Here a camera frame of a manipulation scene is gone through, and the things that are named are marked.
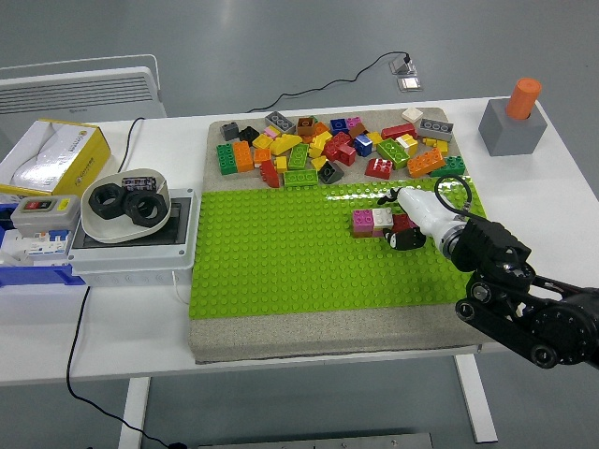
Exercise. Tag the grey switch box red button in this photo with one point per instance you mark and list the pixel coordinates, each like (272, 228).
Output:
(51, 218)

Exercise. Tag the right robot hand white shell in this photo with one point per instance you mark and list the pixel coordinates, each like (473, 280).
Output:
(423, 208)

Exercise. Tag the blue and white toy brick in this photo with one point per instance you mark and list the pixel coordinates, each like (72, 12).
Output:
(362, 145)

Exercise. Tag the dark grey sloped toy brick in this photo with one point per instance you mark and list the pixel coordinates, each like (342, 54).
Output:
(331, 172)

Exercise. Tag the grey cube block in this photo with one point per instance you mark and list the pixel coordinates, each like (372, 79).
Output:
(510, 135)

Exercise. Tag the tall pink toy brick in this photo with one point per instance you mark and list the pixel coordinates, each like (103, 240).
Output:
(362, 222)

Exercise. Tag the yellow curved toy brick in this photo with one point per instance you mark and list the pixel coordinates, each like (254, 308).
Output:
(285, 144)

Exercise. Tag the large black hex nut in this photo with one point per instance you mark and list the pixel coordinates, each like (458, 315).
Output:
(96, 199)
(133, 218)

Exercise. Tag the white panel heater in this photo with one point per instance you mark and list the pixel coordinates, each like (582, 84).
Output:
(79, 89)

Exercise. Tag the small yellow toy brick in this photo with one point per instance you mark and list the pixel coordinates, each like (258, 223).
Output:
(280, 163)
(319, 162)
(436, 143)

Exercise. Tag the closed metal floor socket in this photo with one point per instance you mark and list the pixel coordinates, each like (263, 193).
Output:
(409, 84)

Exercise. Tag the long orange toy brick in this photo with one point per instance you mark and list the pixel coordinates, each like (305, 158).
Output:
(426, 163)

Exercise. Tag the white electrical enclosure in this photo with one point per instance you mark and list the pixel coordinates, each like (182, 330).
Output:
(135, 262)

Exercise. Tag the yellow and white cardboard box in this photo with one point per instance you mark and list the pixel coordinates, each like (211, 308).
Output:
(82, 159)

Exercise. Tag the small orange toy brick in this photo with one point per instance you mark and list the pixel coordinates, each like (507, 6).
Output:
(262, 157)

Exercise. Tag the dark green toy brick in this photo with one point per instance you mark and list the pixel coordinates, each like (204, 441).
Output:
(450, 164)

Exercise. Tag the white table leg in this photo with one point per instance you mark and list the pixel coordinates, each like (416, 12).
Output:
(475, 397)
(133, 411)

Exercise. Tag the white and yellow toy brick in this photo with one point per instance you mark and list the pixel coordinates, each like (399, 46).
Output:
(407, 143)
(383, 216)

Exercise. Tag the small pink toy brick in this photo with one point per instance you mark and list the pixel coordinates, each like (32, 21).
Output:
(270, 131)

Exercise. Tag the blue square toy brick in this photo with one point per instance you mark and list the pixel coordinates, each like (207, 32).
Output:
(338, 125)

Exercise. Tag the green studded baseplate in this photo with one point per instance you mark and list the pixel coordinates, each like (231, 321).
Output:
(281, 257)

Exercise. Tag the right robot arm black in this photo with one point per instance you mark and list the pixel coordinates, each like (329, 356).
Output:
(491, 243)

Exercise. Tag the long grey toy brick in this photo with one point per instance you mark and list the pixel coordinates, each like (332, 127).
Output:
(435, 129)
(280, 120)

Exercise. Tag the white plastic packet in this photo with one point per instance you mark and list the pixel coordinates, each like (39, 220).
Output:
(37, 163)

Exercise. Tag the small black electronic component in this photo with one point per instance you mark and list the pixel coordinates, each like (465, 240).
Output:
(137, 183)

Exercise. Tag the orange cylinder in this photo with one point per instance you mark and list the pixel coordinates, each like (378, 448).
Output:
(521, 100)

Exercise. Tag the black toy brick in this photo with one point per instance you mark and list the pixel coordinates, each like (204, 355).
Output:
(249, 134)

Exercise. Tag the beige bowl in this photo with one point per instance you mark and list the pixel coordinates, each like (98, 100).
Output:
(112, 229)

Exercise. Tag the long red toy brick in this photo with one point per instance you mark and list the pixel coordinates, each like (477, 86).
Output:
(398, 131)

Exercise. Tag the white and blue circuit breaker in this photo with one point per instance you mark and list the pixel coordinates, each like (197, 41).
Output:
(42, 245)

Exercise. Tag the long green toy brick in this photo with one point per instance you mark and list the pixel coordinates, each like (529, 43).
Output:
(299, 178)

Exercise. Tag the brown hollow toy brick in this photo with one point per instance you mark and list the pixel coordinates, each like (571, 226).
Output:
(306, 127)

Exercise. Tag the open metal floor socket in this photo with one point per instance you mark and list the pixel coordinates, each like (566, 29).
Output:
(403, 68)

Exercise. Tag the blue plastic bin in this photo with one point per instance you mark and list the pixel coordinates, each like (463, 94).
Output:
(33, 276)

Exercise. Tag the red sloped toy brick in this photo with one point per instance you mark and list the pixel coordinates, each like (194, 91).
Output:
(270, 173)

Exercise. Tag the grey-brown foam mat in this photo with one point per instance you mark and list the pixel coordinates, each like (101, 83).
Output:
(327, 334)

